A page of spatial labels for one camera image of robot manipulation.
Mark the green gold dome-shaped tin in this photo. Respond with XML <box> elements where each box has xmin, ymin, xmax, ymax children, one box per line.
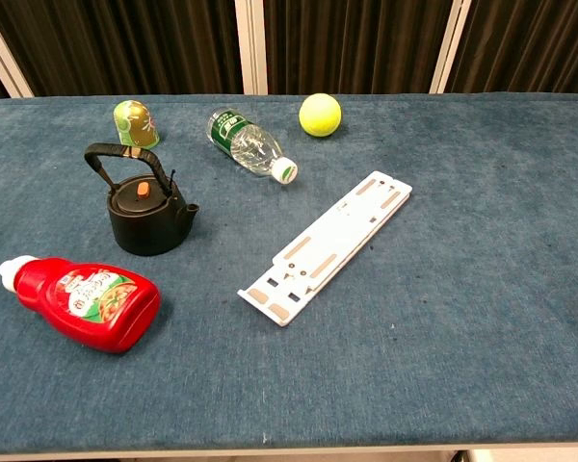
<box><xmin>113</xmin><ymin>99</ymin><xmax>162</xmax><ymax>148</ymax></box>

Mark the black cast iron kettle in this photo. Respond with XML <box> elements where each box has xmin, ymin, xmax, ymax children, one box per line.
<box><xmin>83</xmin><ymin>142</ymin><xmax>200</xmax><ymax>257</ymax></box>

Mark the dark pleated curtain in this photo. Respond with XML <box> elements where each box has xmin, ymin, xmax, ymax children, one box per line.
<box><xmin>0</xmin><ymin>0</ymin><xmax>578</xmax><ymax>101</ymax></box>

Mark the red ketchup squeeze bottle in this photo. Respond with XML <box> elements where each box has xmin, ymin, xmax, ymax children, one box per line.
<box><xmin>0</xmin><ymin>254</ymin><xmax>163</xmax><ymax>355</ymax></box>

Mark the clear plastic water bottle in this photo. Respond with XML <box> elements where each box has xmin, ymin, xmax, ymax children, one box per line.
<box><xmin>206</xmin><ymin>108</ymin><xmax>300</xmax><ymax>186</ymax></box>

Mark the blue table cloth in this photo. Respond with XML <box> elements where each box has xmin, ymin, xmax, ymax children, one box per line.
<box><xmin>0</xmin><ymin>92</ymin><xmax>578</xmax><ymax>456</ymax></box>

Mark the white partition frame post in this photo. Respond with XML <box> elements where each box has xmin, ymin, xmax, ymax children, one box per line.
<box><xmin>428</xmin><ymin>0</ymin><xmax>474</xmax><ymax>94</ymax></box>
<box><xmin>0</xmin><ymin>3</ymin><xmax>35</xmax><ymax>99</ymax></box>
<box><xmin>234</xmin><ymin>0</ymin><xmax>270</xmax><ymax>95</ymax></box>

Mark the white folding laptop stand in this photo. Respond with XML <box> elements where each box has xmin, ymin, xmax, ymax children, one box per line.
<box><xmin>237</xmin><ymin>170</ymin><xmax>414</xmax><ymax>328</ymax></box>

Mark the yellow tennis ball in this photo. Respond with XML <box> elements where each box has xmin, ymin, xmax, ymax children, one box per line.
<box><xmin>298</xmin><ymin>92</ymin><xmax>343</xmax><ymax>138</ymax></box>

